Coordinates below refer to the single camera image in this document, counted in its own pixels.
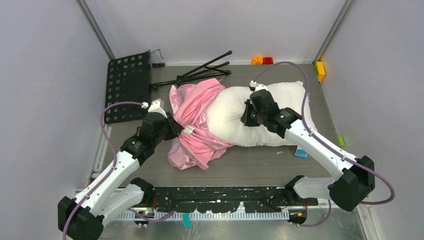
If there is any white pillow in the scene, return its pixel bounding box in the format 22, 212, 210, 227
206, 81, 317, 147

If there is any pink pillowcase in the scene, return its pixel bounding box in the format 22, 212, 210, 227
167, 78, 232, 170

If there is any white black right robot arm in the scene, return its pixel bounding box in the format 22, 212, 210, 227
240, 89, 375, 212

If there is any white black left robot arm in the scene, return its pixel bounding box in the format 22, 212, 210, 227
57, 112, 183, 240

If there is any blue white pillow tag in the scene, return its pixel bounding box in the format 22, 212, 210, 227
294, 147, 308, 159

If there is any orange toy block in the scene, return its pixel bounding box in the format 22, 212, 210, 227
251, 55, 263, 65

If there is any red toy block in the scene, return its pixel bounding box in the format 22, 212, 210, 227
262, 57, 274, 65

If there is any black perforated music stand tray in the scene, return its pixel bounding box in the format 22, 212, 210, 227
103, 50, 152, 124

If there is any black folded tripod stand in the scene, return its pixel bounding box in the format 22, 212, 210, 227
149, 50, 233, 92

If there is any yellow toy block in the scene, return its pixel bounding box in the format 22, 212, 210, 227
314, 61, 326, 83

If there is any green toy block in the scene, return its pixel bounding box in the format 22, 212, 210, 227
336, 135, 346, 148

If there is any teal tape piece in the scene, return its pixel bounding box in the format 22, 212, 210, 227
182, 213, 192, 229

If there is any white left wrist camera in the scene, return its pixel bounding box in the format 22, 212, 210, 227
141, 98, 168, 118

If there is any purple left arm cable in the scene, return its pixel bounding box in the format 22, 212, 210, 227
62, 101, 176, 240

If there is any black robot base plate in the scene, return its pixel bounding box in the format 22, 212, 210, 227
140, 186, 318, 213

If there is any aluminium slotted rail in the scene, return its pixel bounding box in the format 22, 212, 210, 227
109, 208, 339, 222

